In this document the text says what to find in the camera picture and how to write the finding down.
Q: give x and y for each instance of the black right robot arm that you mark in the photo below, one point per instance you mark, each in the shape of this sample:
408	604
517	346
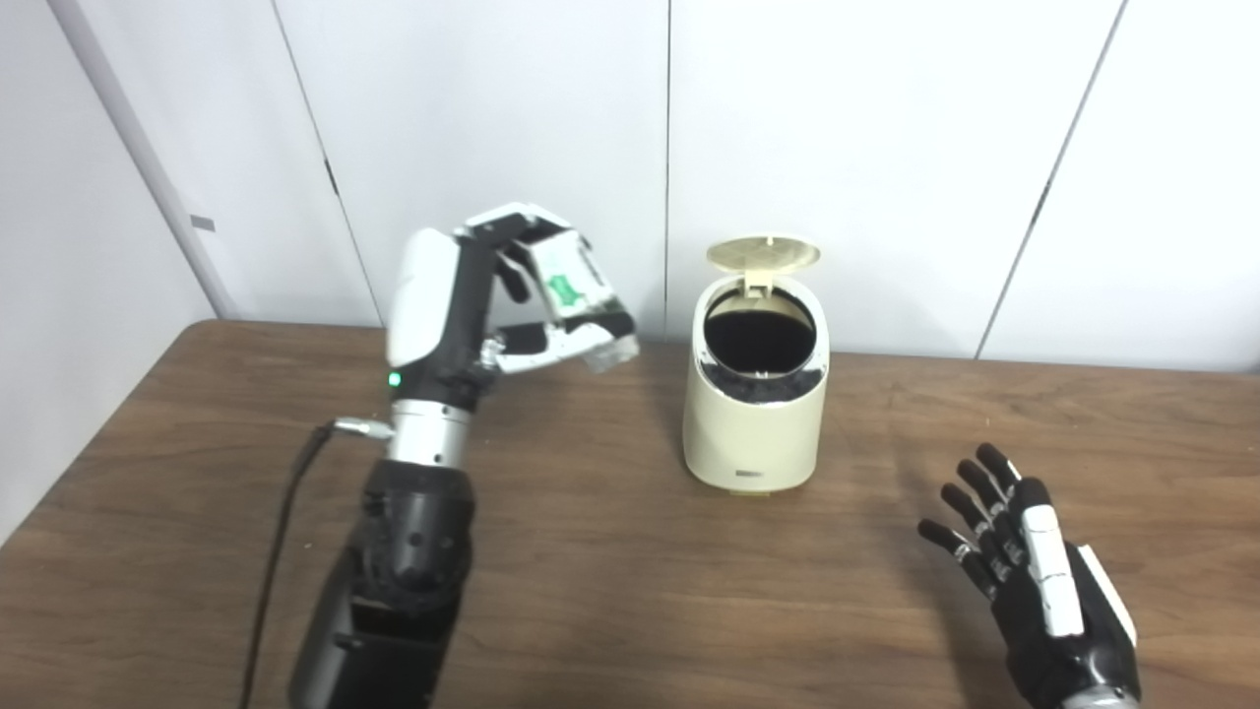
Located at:
1098	701

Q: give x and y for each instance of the black wall panel hinge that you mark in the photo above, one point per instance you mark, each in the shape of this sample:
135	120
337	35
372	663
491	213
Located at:
332	177

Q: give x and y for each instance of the black bin liner bag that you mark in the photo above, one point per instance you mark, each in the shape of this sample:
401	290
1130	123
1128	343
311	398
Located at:
758	345

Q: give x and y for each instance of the grey wall corner post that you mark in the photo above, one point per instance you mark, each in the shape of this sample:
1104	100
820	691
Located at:
148	167

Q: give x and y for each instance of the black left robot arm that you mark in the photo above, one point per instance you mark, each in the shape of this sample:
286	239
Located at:
404	591

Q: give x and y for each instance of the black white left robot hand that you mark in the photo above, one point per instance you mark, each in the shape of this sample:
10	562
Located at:
423	305

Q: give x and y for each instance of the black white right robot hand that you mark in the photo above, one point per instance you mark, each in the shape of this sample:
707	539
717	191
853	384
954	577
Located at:
1043	611

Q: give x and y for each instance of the cream-colored bin body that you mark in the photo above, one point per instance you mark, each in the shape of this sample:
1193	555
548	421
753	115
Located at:
753	438

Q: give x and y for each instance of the small grey wall tag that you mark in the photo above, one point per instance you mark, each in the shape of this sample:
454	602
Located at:
203	223

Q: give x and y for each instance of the green white milk carton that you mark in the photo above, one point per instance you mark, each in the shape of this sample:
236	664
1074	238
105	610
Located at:
576	286

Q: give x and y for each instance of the round cream bin lid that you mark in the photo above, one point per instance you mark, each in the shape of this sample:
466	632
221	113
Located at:
763	254

